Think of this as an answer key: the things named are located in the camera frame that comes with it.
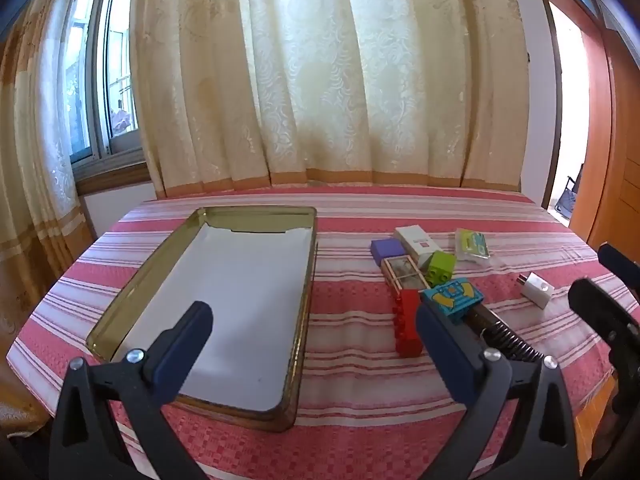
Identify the window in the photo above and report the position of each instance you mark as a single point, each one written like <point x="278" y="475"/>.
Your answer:
<point x="82" y="110"/>

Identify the brown framed picture box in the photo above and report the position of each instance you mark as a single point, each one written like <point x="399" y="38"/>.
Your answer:
<point x="404" y="272"/>

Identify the clear case with green card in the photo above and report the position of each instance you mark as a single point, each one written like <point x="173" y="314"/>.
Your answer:
<point x="472" y="245"/>

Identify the purple box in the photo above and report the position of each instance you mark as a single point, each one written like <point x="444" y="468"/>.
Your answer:
<point x="387" y="251"/>

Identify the red striped sheet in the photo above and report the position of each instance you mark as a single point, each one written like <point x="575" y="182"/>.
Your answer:
<point x="350" y="400"/>

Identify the gold metal tin box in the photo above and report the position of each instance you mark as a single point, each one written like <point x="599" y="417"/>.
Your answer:
<point x="300" y="350"/>

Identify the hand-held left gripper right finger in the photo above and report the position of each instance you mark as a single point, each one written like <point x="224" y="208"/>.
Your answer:
<point x="442" y="352"/>

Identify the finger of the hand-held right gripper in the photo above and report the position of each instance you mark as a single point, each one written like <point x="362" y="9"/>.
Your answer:
<point x="595" y="305"/>
<point x="620" y="265"/>

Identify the red toy brick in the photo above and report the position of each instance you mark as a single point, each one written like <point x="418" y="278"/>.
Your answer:
<point x="407" y="325"/>

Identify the white box with red label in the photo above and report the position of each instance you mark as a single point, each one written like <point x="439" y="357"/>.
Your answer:
<point x="417" y="242"/>

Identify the orange wooden door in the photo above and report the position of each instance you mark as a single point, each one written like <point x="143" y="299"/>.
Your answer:
<point x="612" y="170"/>

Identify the wooden window sill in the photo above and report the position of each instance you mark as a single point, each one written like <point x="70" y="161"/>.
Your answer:
<point x="115" y="175"/>

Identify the cream patterned curtain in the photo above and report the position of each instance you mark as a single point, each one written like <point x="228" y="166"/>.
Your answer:
<point x="325" y="75"/>

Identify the white charger plug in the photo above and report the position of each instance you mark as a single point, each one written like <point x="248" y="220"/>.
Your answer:
<point x="537" y="290"/>

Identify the black cart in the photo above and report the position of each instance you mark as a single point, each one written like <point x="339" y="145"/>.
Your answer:
<point x="569" y="197"/>

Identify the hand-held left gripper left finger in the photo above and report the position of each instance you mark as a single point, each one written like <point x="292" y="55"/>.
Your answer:
<point x="185" y="347"/>

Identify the cream and tan side curtain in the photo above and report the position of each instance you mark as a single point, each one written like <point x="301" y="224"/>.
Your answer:
<point x="35" y="185"/>

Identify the teal toy brick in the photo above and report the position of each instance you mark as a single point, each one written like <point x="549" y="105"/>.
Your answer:
<point x="452" y="300"/>

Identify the green toy brick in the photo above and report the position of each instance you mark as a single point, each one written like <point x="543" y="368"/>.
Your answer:
<point x="441" y="265"/>

